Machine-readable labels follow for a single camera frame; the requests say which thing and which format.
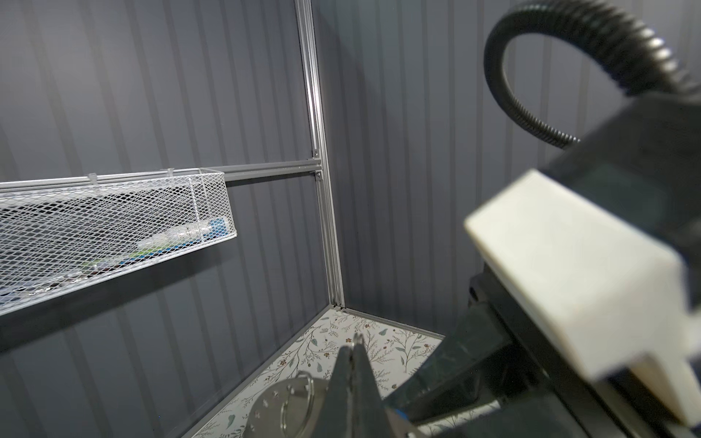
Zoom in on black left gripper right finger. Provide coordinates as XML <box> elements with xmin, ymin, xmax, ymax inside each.
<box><xmin>350</xmin><ymin>333</ymin><xmax>394</xmax><ymax>438</ymax></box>

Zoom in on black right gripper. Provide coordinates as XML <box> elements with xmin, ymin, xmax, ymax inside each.
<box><xmin>385</xmin><ymin>268</ymin><xmax>700</xmax><ymax>437</ymax></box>

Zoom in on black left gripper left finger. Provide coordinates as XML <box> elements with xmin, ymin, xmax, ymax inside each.
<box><xmin>311</xmin><ymin>347</ymin><xmax>352</xmax><ymax>438</ymax></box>

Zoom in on perforated metal ring plate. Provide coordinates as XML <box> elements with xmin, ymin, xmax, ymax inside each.
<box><xmin>242</xmin><ymin>373</ymin><xmax>428</xmax><ymax>438</ymax></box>

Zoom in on horizontal aluminium frame bar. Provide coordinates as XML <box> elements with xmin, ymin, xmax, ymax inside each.
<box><xmin>1</xmin><ymin>158</ymin><xmax>322</xmax><ymax>195</ymax></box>

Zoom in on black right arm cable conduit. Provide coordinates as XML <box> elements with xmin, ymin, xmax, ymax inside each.
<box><xmin>483</xmin><ymin>0</ymin><xmax>701</xmax><ymax>150</ymax></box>

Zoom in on white wire mesh basket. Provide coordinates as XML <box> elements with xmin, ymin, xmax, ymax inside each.
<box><xmin>1</xmin><ymin>172</ymin><xmax>237</xmax><ymax>315</ymax></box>

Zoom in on aluminium frame corner post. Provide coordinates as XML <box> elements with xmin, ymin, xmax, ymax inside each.
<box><xmin>295</xmin><ymin>0</ymin><xmax>346</xmax><ymax>308</ymax></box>

